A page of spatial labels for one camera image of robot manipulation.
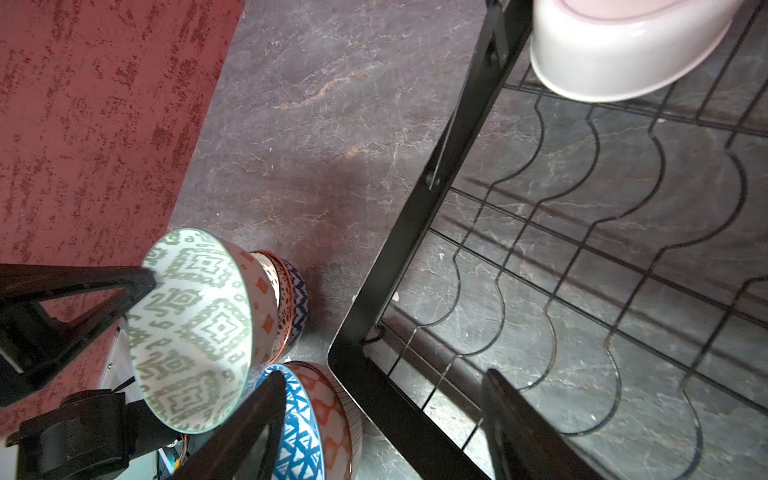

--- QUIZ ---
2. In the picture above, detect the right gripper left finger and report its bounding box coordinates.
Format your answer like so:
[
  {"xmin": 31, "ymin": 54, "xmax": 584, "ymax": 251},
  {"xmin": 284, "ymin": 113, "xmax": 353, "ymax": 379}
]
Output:
[{"xmin": 172, "ymin": 372, "xmax": 286, "ymax": 480}]

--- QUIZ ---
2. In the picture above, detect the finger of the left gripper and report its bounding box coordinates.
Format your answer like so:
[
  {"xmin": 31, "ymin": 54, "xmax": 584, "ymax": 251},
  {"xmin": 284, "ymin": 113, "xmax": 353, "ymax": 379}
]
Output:
[{"xmin": 0, "ymin": 263, "xmax": 157, "ymax": 408}]

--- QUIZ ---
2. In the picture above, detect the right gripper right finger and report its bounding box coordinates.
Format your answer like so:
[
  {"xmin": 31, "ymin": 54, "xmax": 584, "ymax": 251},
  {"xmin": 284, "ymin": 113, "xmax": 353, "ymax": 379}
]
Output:
[{"xmin": 481, "ymin": 369, "xmax": 600, "ymax": 479}]

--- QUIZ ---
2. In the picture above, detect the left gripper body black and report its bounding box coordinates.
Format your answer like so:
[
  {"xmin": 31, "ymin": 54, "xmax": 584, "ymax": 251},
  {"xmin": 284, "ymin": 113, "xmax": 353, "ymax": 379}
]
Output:
[{"xmin": 6, "ymin": 389, "xmax": 180, "ymax": 479}]

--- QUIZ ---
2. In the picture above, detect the green patterned ceramic bowl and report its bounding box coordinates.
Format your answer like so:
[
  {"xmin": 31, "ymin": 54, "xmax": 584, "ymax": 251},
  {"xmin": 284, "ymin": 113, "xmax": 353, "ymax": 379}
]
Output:
[{"xmin": 127, "ymin": 228, "xmax": 279, "ymax": 434}]

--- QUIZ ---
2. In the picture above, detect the white pink bowl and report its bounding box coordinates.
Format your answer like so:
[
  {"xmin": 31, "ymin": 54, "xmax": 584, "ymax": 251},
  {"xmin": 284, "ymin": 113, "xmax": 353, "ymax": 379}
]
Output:
[{"xmin": 530, "ymin": 0, "xmax": 742, "ymax": 103}]

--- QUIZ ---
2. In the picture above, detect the blue patterned ceramic bowl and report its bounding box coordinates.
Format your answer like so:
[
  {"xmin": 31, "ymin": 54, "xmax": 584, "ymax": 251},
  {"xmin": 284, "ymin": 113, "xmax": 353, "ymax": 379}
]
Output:
[{"xmin": 264, "ymin": 361, "xmax": 363, "ymax": 480}]

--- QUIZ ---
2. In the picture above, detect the red patterned bowl underneath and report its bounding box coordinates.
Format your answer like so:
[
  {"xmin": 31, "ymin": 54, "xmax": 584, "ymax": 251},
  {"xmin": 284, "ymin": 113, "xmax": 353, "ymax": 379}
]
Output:
[{"xmin": 250, "ymin": 250, "xmax": 309, "ymax": 364}]

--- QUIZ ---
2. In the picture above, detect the black wire dish rack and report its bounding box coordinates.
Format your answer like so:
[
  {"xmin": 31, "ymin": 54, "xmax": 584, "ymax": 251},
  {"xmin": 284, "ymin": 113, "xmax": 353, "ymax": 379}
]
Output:
[{"xmin": 327, "ymin": 1, "xmax": 767, "ymax": 479}]

